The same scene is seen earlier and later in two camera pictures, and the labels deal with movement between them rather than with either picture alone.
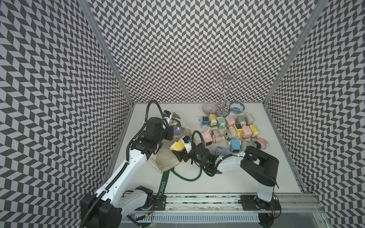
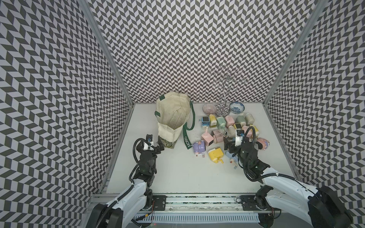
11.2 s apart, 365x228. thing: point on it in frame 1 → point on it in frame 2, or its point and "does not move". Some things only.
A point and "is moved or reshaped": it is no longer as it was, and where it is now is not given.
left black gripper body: (160, 137) → (154, 166)
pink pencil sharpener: (246, 132) does not move
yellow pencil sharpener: (254, 131) is moved or reshaped
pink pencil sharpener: (207, 137) does not move
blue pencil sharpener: (205, 122) does not move
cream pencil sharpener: (249, 119) does not move
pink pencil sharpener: (229, 121) does not move
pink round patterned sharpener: (264, 143) does not move
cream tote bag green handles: (164, 159) → (174, 112)
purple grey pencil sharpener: (177, 131) is moved or reshaped
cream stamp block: (187, 143) → (240, 133)
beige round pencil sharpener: (232, 132) does not move
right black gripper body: (192, 156) → (245, 164)
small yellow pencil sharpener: (178, 145) is moved or reshaped
